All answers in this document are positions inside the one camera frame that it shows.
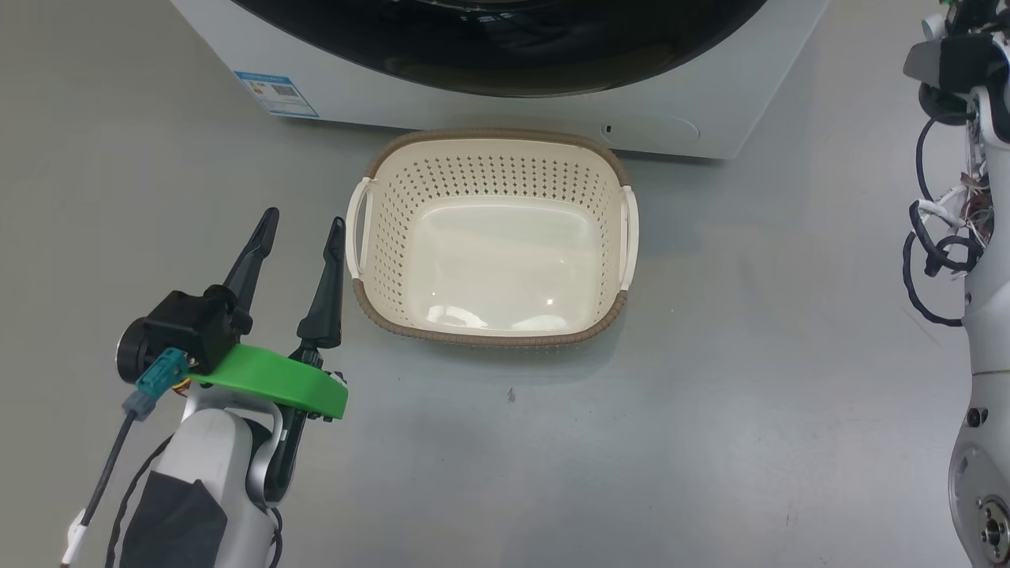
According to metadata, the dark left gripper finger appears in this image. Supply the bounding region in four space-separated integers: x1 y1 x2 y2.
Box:
297 217 347 370
223 207 280 318

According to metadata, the black round glass washer door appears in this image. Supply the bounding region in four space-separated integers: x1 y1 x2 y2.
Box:
229 0 770 99

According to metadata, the white front-load washing machine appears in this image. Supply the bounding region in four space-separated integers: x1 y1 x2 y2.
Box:
170 0 831 160

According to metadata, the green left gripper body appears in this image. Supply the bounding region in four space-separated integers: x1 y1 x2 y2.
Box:
188 344 349 504

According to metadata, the blue energy label sticker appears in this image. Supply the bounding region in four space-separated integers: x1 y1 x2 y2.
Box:
234 71 320 119

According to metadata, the cream perforated laundry basket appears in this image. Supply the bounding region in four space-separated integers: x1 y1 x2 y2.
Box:
346 129 640 348

